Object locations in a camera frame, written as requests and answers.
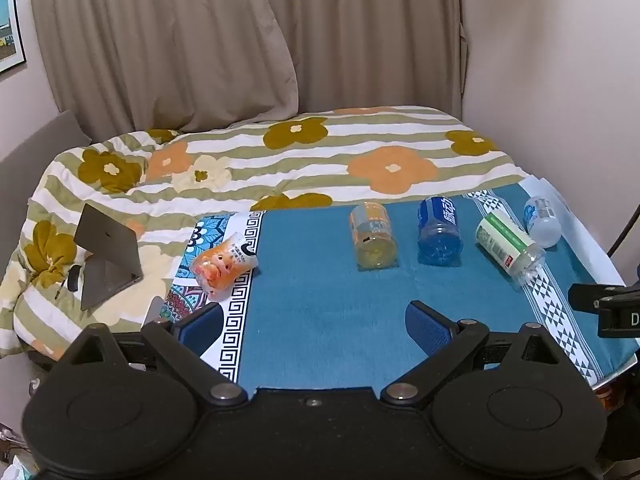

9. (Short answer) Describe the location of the blue patterned mat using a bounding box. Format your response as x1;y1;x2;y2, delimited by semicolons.
162;180;628;387

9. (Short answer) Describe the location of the framed wall picture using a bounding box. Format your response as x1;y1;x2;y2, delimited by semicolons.
0;0;27;77

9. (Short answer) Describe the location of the small black object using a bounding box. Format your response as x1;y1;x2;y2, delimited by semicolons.
55;264;82;302

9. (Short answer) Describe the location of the clear white label cup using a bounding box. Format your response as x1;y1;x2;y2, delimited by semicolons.
523;196;563;249

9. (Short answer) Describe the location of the black cable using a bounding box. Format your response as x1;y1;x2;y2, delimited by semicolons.
606;199;640;256

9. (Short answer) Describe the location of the beige curtain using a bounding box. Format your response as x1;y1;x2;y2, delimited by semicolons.
27;0;469;136

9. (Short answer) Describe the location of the yellow orange label cup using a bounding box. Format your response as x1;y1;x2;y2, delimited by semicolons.
348;201;400;269

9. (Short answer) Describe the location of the orange cartoon print cup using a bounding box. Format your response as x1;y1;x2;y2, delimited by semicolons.
190;231;259;303

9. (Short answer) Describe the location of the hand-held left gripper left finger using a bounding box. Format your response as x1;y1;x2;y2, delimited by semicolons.
60;304;249;406

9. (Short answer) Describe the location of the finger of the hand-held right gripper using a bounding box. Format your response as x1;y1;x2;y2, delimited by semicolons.
569;283;626;312

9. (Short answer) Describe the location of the grey headboard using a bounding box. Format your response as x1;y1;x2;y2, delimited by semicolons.
0;109;94;281

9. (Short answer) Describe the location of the floral striped blanket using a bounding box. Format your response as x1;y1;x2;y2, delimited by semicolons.
0;105;532;361

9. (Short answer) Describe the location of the green label cup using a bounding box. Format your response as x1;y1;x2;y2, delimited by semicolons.
474;209;546;279

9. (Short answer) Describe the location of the blue label cup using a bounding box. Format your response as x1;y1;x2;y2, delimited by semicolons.
417;196;464;265

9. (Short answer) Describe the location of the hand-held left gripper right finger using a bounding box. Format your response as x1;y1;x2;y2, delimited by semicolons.
381;301;568;406

